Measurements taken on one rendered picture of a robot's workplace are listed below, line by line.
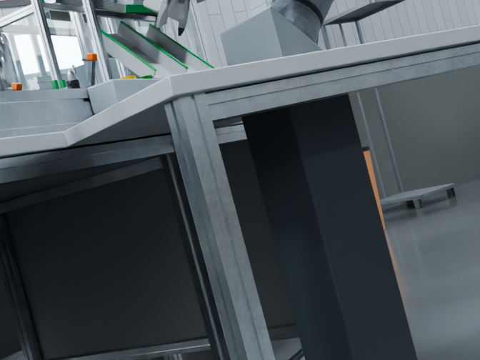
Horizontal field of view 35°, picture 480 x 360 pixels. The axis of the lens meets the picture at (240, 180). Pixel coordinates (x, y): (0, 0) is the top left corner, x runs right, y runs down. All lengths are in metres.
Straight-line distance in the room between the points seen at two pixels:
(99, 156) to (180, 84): 0.49
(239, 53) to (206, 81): 0.48
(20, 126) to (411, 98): 6.96
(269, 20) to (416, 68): 0.29
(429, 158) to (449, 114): 0.62
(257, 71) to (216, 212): 0.22
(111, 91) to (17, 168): 0.34
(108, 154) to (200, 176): 0.50
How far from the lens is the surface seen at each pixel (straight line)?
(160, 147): 1.69
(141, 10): 2.11
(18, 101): 1.49
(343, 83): 1.27
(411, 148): 8.07
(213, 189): 1.08
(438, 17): 8.87
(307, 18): 1.55
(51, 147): 1.40
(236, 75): 1.12
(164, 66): 2.16
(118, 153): 1.57
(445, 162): 8.42
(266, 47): 1.49
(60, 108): 1.57
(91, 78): 1.87
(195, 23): 3.62
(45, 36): 2.22
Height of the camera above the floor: 0.70
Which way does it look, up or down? 1 degrees down
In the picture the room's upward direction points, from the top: 15 degrees counter-clockwise
